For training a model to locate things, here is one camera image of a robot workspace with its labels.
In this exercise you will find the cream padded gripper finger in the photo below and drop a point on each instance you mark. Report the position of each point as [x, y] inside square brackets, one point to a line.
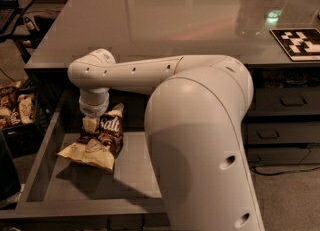
[90, 124]

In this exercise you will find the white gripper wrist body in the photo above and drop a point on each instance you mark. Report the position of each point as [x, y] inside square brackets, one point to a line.
[93, 110]

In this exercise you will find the brown sea salt chip bag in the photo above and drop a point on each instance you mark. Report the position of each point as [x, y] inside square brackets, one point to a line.
[101, 148]

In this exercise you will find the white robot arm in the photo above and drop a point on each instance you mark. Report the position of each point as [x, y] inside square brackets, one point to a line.
[192, 126]

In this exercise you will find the chip bag in crate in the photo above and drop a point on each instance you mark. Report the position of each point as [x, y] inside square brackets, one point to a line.
[25, 108]

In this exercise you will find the open grey top drawer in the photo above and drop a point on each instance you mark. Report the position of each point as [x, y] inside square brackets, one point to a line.
[62, 196]

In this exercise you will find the right middle grey drawer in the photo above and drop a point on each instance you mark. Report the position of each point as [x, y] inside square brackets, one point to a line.
[283, 133]

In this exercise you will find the right upper grey drawer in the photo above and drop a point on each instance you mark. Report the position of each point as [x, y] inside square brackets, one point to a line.
[297, 101]

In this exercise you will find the grey counter cabinet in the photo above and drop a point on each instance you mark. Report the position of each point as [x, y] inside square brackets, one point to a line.
[143, 29]

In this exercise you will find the right lower grey drawer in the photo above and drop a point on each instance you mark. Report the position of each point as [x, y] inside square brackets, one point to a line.
[282, 156]

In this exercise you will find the dark clothed person at edge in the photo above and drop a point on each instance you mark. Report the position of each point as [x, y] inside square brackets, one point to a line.
[10, 186]

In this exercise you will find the open laptop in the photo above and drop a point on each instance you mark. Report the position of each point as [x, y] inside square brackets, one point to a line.
[8, 9]

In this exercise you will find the black white fiducial marker tag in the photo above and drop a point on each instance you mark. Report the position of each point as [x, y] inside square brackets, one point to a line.
[300, 44]

